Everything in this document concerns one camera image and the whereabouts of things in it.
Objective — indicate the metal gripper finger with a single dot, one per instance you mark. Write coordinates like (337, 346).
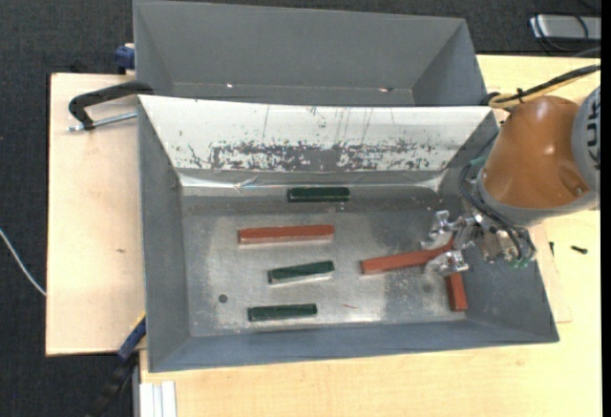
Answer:
(451, 261)
(440, 226)

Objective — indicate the red-brown flat block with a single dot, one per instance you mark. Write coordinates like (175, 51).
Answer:
(396, 261)
(286, 233)
(457, 293)

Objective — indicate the small black screw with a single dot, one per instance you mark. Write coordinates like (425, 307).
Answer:
(580, 250)

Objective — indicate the dark green flat block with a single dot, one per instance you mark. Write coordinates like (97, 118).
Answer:
(301, 272)
(319, 194)
(281, 312)

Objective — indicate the grey metal bin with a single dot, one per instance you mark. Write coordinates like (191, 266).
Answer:
(305, 52)

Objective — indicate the pale wood board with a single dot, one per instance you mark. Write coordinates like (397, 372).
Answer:
(95, 214)

